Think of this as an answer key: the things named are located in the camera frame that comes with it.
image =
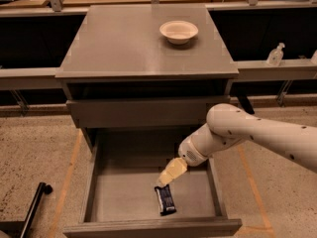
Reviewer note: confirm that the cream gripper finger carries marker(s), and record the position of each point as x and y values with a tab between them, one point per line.
176	167
164	178

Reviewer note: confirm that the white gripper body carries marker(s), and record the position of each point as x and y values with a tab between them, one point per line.
188	151

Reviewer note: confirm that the blue rxbar blueberry wrapper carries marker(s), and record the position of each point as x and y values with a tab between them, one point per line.
165	201

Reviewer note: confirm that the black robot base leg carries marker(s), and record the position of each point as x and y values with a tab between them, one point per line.
20	229

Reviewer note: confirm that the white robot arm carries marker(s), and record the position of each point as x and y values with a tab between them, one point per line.
227	125

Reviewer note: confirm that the grey top drawer front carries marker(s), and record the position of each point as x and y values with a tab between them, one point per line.
141	112

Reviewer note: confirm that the open grey middle drawer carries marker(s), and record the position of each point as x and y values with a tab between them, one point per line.
120	200

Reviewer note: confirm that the grey drawer cabinet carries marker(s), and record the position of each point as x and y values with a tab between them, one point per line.
119	53

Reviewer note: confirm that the white paper bowl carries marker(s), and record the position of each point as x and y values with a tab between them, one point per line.
178	32

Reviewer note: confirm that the clear sanitizer pump bottle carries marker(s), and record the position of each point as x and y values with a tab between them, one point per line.
275	56

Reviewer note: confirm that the long grey shelf rail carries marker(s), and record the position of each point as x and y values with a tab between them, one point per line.
252	70

